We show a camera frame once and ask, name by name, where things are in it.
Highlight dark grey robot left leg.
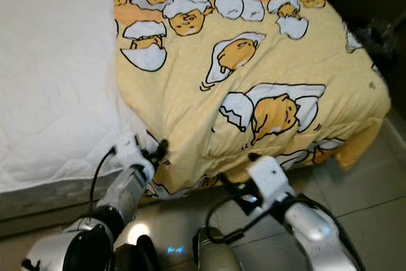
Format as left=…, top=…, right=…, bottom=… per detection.
left=114, top=236, right=159, bottom=271

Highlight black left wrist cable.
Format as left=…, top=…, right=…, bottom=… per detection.
left=88, top=147, right=119, bottom=218

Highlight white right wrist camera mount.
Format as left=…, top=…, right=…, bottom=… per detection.
left=247, top=155, right=292, bottom=205

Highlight yellow cartoon egg blanket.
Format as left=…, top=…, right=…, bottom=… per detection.
left=111, top=0, right=393, bottom=199

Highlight grey fluffy item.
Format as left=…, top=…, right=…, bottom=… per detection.
left=365, top=20, right=400, bottom=81

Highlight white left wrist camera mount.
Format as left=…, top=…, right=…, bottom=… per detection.
left=113, top=133, right=156, bottom=176

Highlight white quilted mattress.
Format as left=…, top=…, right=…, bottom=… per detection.
left=0, top=0, right=147, bottom=211

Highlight dark grey robot right leg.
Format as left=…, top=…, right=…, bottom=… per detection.
left=193, top=227, right=248, bottom=271

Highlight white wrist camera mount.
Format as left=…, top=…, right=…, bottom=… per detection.
left=113, top=133, right=156, bottom=176
left=247, top=155, right=292, bottom=205

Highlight dark grey robot leg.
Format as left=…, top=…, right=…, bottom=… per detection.
left=193, top=227, right=248, bottom=271
left=114, top=236, right=159, bottom=271

